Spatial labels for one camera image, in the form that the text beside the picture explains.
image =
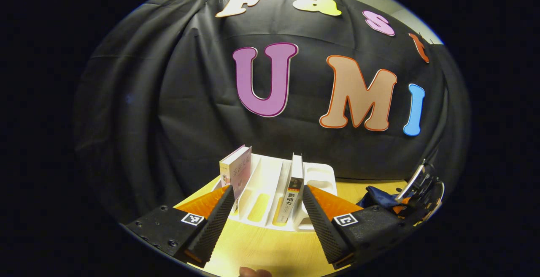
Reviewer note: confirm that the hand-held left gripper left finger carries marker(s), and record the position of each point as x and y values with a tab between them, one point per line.
213	226

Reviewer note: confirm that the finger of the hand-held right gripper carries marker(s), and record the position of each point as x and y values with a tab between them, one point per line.
405	200

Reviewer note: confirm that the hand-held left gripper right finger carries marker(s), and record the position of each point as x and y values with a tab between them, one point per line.
325	228

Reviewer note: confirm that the blue schoolbag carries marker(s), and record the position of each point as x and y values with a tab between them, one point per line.
379	196

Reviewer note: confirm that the black cover book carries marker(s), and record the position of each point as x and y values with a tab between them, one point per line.
293	192

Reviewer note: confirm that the pink book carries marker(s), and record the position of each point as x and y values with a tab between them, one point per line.
238	169

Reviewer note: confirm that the white bookshelf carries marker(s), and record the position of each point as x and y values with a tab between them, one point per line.
268	180

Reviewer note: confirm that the black backdrop cloth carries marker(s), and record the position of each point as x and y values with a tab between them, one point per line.
190	99

